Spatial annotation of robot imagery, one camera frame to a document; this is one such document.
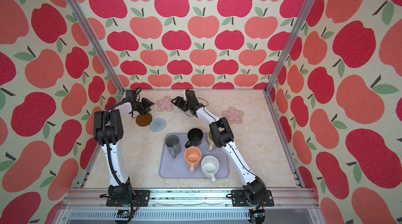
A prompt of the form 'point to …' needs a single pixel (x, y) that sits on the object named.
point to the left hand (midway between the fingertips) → (155, 105)
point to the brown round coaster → (144, 120)
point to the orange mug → (193, 156)
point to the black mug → (194, 136)
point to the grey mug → (173, 145)
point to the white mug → (209, 166)
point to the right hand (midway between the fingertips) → (175, 101)
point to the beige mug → (210, 142)
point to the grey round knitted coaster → (157, 124)
